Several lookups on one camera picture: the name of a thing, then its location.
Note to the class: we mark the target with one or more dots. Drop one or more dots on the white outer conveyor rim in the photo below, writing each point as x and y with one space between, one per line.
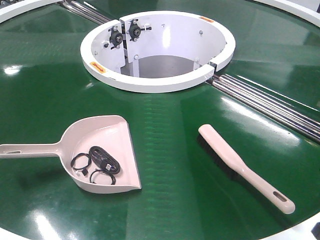
308 10

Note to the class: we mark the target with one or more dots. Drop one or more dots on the pink hand brush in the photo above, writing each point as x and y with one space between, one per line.
228 160

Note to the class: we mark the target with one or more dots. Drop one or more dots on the orange warning sticker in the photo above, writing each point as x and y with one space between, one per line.
98 67

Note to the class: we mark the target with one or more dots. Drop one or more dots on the steel conveyor rollers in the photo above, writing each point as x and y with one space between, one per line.
267 104

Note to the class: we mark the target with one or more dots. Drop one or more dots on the steel rollers far left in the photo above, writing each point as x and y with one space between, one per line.
85 11

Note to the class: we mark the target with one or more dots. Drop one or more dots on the right black bearing block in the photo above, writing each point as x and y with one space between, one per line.
135 30

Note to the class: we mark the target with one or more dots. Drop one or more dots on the pink plastic dustpan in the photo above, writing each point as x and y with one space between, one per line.
97 152

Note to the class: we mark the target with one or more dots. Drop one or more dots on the black bearing block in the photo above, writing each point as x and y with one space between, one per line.
116 37
135 30

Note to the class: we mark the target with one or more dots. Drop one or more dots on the left black bearing block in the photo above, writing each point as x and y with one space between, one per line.
116 37

